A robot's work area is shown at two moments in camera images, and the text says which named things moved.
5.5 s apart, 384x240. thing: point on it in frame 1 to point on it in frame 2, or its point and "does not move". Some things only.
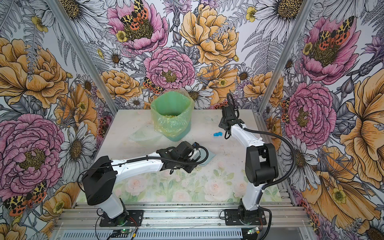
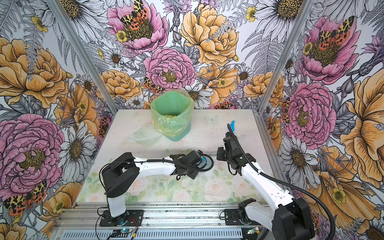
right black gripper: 221,124 to 219,156
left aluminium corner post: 61,18 does not move
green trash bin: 172,111 does not move
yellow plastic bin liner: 172,110 does not move
